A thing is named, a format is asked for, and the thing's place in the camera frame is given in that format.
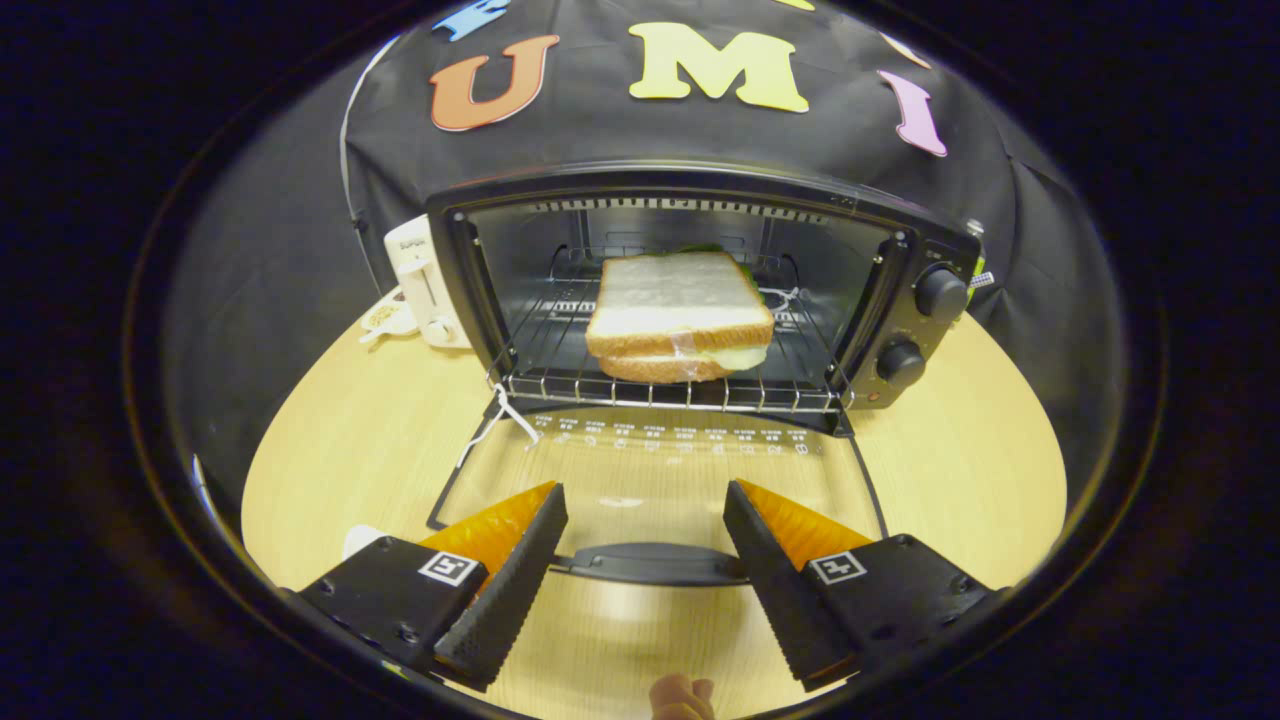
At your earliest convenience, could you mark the white pop-up toaster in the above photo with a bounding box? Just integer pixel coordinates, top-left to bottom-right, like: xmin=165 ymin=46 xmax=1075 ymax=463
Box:
xmin=383 ymin=215 xmax=473 ymax=351

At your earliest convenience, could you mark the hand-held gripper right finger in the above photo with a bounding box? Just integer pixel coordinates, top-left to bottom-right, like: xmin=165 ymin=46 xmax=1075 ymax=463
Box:
xmin=722 ymin=478 xmax=1006 ymax=693

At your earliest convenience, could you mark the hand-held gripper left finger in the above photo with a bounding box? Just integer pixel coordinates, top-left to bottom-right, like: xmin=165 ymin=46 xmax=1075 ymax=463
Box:
xmin=290 ymin=480 xmax=569 ymax=693

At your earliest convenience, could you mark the white and blue object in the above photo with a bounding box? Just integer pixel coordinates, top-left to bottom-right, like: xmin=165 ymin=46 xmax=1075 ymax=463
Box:
xmin=190 ymin=452 xmax=219 ymax=526

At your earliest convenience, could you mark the black toaster oven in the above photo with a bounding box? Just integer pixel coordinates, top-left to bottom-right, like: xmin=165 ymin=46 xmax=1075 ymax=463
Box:
xmin=425 ymin=165 xmax=986 ymax=589

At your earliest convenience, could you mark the metal oven wire rack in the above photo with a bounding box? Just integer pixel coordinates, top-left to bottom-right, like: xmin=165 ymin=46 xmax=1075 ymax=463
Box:
xmin=490 ymin=245 xmax=851 ymax=414

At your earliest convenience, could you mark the white bread sandwich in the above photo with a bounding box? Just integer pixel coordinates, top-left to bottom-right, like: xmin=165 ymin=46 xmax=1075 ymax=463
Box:
xmin=585 ymin=250 xmax=777 ymax=384

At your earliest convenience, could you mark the small white dish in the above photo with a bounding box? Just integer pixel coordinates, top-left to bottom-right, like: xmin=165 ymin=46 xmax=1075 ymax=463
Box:
xmin=358 ymin=290 xmax=421 ymax=346

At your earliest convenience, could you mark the white string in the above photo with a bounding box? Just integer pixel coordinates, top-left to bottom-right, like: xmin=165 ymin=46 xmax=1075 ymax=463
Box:
xmin=458 ymin=385 xmax=543 ymax=469

